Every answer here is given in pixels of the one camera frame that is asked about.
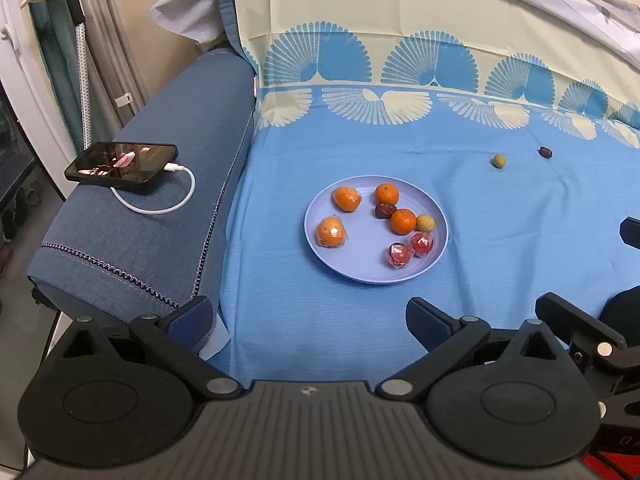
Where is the red fruit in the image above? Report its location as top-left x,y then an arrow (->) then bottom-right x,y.
409,232 -> 435,257
385,242 -> 413,269

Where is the dark red date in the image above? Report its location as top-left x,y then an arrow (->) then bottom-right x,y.
374,203 -> 397,219
538,146 -> 552,159

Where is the small orange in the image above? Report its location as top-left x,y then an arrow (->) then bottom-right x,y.
390,208 -> 416,235
374,182 -> 399,206

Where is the blue sofa armrest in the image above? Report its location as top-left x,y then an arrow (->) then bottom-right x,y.
27,48 -> 255,323

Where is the lavender round plate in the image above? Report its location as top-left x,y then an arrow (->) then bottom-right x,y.
304,174 -> 449,285

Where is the black smartphone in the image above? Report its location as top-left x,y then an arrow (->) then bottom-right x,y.
64,142 -> 178,191

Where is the blue cream patterned cloth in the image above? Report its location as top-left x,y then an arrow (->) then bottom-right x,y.
215,0 -> 639,382

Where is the grey curtain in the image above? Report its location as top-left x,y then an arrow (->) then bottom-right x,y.
80,0 -> 148,133

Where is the white charging cable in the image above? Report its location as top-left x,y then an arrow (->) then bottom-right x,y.
109,161 -> 196,216

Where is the white door frame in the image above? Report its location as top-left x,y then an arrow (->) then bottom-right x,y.
1,0 -> 76,198

